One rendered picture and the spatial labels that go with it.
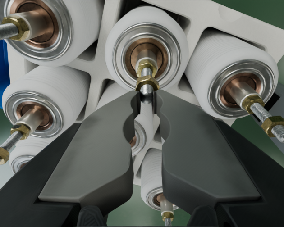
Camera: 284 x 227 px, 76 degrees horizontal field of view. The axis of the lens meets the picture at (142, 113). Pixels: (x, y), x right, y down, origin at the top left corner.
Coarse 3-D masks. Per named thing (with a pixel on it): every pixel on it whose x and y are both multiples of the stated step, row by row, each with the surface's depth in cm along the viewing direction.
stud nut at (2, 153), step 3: (0, 147) 18; (0, 150) 18; (3, 150) 18; (6, 150) 18; (0, 153) 18; (3, 153) 18; (6, 153) 18; (0, 156) 18; (3, 156) 18; (6, 156) 18; (3, 159) 18; (6, 159) 18; (0, 162) 18; (3, 162) 18
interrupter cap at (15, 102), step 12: (12, 96) 23; (24, 96) 23; (36, 96) 23; (12, 108) 24; (24, 108) 24; (36, 108) 24; (48, 108) 24; (12, 120) 25; (48, 120) 25; (60, 120) 24; (36, 132) 26; (48, 132) 26
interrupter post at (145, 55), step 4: (140, 52) 19; (144, 52) 19; (148, 52) 19; (152, 52) 19; (140, 56) 18; (144, 56) 17; (148, 56) 17; (152, 56) 18; (136, 60) 19; (140, 60) 17; (144, 60) 17; (152, 60) 17; (156, 60) 19; (136, 64) 18; (156, 64) 17; (136, 68) 18; (136, 72) 18; (156, 72) 18
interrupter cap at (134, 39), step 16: (128, 32) 18; (144, 32) 18; (160, 32) 18; (128, 48) 19; (144, 48) 20; (160, 48) 19; (176, 48) 19; (128, 64) 20; (160, 64) 20; (176, 64) 20; (128, 80) 21; (160, 80) 21
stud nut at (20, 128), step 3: (15, 126) 21; (18, 126) 21; (21, 126) 21; (24, 126) 21; (12, 129) 21; (15, 129) 21; (18, 129) 21; (21, 129) 21; (24, 129) 21; (27, 129) 22; (12, 132) 21; (21, 132) 21; (24, 132) 21; (27, 132) 22; (24, 135) 21; (27, 135) 22; (21, 138) 22; (24, 138) 22
